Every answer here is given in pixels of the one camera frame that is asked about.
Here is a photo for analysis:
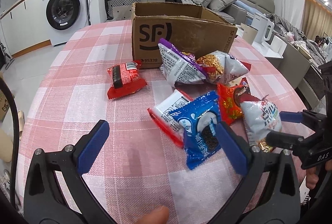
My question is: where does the purple white snack bag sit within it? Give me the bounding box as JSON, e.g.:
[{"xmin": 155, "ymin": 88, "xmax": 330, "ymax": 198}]
[{"xmin": 158, "ymin": 38, "xmax": 207, "ymax": 88}]

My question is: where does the black patterned chair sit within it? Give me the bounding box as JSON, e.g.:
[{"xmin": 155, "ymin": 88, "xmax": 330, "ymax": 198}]
[{"xmin": 104, "ymin": 0, "xmax": 141, "ymax": 21}]

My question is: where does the blue cookie packet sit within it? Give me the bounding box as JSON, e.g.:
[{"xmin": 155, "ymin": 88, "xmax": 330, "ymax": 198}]
[{"xmin": 171, "ymin": 91, "xmax": 221, "ymax": 170}]

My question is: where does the red chocolate pie packet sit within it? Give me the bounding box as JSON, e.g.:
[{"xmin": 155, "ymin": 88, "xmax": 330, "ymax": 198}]
[{"xmin": 217, "ymin": 77, "xmax": 250, "ymax": 125}]

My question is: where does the white marble side table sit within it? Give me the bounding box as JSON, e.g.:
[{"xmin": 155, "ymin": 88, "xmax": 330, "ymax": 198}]
[{"xmin": 236, "ymin": 24, "xmax": 287, "ymax": 59}]

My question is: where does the white washing machine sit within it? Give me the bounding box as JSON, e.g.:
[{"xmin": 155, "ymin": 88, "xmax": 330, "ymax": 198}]
[{"xmin": 42, "ymin": 0, "xmax": 89, "ymax": 46}]

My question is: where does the right hand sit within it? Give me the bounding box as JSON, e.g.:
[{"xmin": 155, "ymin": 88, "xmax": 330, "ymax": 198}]
[{"xmin": 306, "ymin": 160, "xmax": 332, "ymax": 190}]

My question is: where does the small red snack packet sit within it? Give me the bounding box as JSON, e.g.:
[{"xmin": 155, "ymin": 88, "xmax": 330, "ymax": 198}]
[{"xmin": 107, "ymin": 60, "xmax": 147, "ymax": 99}]

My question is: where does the white electric kettle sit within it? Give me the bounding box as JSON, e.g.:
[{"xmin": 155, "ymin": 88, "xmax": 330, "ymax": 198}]
[{"xmin": 251, "ymin": 13, "xmax": 275, "ymax": 44}]

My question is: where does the white red noodle snack bag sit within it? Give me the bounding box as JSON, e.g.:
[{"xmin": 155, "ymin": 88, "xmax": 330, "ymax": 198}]
[{"xmin": 240, "ymin": 93, "xmax": 282, "ymax": 153}]

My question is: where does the white instruction snack packet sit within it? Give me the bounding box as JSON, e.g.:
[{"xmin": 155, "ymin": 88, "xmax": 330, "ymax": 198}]
[{"xmin": 148, "ymin": 90, "xmax": 193, "ymax": 148}]

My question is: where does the left hand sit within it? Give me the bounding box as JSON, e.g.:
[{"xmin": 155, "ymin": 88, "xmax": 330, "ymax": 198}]
[{"xmin": 136, "ymin": 206, "xmax": 169, "ymax": 224}]

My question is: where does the brown cardboard SF box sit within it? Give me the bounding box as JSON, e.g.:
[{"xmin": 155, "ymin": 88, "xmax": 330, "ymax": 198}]
[{"xmin": 132, "ymin": 2, "xmax": 237, "ymax": 68}]

